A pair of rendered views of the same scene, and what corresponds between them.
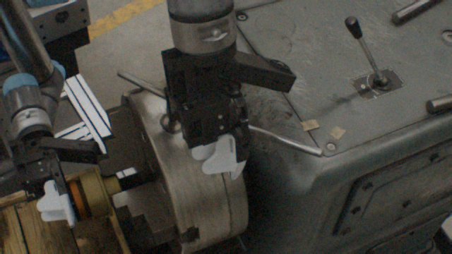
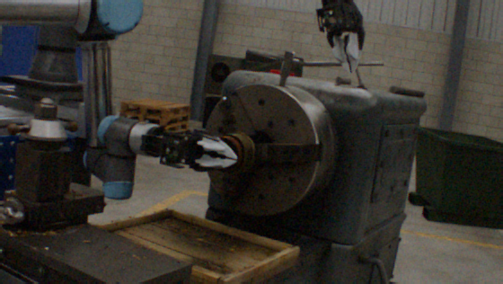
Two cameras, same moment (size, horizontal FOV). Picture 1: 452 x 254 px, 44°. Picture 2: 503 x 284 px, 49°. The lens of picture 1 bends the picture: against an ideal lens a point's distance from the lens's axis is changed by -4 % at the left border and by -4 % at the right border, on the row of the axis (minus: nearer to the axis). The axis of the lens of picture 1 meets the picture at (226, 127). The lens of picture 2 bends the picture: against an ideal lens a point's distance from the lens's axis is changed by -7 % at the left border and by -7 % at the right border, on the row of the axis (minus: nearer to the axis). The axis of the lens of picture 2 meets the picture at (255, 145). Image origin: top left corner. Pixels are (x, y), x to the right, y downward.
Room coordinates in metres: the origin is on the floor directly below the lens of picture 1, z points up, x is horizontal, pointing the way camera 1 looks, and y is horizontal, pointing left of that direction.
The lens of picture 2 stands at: (-0.61, 0.87, 1.28)
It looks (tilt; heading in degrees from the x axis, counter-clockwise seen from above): 8 degrees down; 328
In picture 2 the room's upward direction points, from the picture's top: 8 degrees clockwise
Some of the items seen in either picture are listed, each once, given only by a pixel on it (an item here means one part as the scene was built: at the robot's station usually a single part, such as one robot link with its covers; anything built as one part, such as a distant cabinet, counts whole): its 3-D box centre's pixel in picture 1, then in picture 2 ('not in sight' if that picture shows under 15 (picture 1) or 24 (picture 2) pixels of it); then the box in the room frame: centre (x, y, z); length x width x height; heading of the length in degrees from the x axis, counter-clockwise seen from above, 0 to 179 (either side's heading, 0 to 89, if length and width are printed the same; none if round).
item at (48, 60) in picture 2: not in sight; (54, 63); (1.11, 0.51, 1.21); 0.15 x 0.15 x 0.10
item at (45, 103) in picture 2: not in sight; (46, 108); (0.35, 0.68, 1.17); 0.04 x 0.04 x 0.03
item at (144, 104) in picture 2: not in sight; (155, 116); (8.28, -2.78, 0.22); 1.25 x 0.86 x 0.44; 138
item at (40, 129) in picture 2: not in sight; (44, 128); (0.35, 0.68, 1.13); 0.08 x 0.08 x 0.03
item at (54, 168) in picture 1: (57, 178); (202, 141); (0.52, 0.30, 1.10); 0.09 x 0.02 x 0.05; 28
